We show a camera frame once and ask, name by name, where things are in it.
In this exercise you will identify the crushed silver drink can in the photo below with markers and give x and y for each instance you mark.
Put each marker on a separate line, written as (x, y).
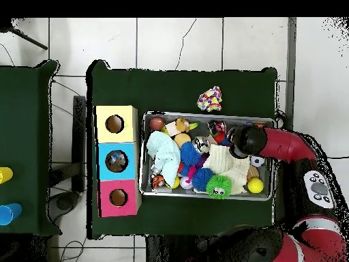
(201, 144)

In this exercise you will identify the colourful polka dot cloth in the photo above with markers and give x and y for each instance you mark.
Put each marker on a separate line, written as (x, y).
(210, 99)

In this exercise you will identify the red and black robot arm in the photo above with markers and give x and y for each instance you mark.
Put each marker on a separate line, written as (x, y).
(286, 146)

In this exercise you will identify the wooden box with three holes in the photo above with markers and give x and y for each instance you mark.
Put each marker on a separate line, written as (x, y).
(128, 131)

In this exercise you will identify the light blue waffle cloth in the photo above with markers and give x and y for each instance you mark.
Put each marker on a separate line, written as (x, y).
(163, 155)

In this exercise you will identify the blue spiky rubber ball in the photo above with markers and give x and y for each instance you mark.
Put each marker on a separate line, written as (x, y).
(190, 153)
(202, 178)

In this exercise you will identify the brown football toy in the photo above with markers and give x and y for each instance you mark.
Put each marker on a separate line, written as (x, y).
(156, 123)

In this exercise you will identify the orange tiger striped toy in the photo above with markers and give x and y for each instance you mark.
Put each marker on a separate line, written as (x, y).
(157, 181)

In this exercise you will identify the cream waffle cloth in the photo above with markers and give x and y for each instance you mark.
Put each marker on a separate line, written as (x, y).
(223, 163)

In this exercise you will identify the dark green table cloth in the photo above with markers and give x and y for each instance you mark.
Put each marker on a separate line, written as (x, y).
(21, 122)
(163, 90)

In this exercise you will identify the green spiky rubber ball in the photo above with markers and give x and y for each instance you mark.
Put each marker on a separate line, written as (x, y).
(219, 187)

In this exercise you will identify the black and white soccer ball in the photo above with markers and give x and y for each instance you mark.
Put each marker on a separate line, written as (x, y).
(257, 161)

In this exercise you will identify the yellow foam ball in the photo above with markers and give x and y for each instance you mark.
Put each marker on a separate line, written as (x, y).
(255, 185)

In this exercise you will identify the gray round floor base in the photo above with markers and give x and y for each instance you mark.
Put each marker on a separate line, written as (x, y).
(64, 203)

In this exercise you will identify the yellow cylinder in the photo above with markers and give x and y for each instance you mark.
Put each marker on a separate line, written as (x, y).
(5, 175)

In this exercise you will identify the blue cylinder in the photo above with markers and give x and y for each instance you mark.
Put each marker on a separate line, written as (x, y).
(9, 214)

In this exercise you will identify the black tripod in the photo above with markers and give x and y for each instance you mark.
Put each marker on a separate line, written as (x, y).
(27, 41)

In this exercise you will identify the black frame stand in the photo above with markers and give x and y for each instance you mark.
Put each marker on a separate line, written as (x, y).
(79, 136)

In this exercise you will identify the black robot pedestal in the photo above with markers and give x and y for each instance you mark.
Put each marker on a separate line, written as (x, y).
(169, 251)

